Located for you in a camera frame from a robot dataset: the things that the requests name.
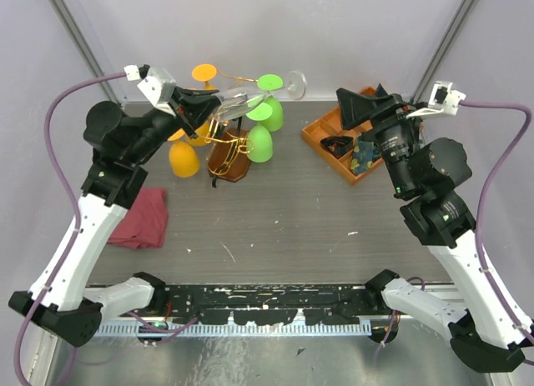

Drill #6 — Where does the purple cable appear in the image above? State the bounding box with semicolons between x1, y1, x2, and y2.
373;100;534;362
14;71;199;386

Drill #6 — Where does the green goblet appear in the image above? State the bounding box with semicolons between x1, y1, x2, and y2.
246;103;273;163
257;74;284;132

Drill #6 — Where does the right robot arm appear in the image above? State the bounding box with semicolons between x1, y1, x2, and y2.
336;81;533;373

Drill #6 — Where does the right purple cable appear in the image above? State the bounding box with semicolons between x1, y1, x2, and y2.
373;100;534;362

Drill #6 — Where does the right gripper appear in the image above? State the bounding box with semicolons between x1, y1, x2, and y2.
331;87;424;193

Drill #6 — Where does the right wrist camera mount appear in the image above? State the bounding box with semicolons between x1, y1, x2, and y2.
406;81;466;118

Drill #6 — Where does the orange goblet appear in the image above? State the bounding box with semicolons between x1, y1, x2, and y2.
168;130;199;178
183;88;214;148
191;63;218;90

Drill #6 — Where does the black orange folded tie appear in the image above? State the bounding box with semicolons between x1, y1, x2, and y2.
320;136;354;159

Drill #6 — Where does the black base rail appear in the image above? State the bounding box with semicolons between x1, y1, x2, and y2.
134;283;401;326

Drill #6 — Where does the grey cable duct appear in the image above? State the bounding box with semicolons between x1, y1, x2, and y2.
95;320;372;338

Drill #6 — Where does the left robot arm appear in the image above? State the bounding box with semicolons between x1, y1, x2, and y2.
8;87;221;348

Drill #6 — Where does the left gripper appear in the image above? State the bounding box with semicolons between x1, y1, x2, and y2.
127;85;225;164

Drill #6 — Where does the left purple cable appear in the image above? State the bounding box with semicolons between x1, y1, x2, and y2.
14;71;199;386

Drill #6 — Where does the green goblet front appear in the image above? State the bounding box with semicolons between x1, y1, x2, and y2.
246;103;273;163

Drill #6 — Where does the gold wine glass rack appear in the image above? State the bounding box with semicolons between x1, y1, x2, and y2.
206;116;250;188

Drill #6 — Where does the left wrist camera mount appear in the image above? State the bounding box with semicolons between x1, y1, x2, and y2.
123;64;176;116

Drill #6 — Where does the blue floral folded tie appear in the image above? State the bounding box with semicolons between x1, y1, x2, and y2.
350;138;380;175

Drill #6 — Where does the wooden compartment tray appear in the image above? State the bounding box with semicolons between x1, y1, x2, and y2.
301;103;384;185

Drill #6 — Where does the red cloth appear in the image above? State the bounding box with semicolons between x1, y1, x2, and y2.
108;188;169;249

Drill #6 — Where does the clear wine glass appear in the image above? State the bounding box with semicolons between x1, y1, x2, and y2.
211;70;307;123

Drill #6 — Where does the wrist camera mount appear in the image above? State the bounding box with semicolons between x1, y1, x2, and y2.
406;81;466;118
123;64;176;116

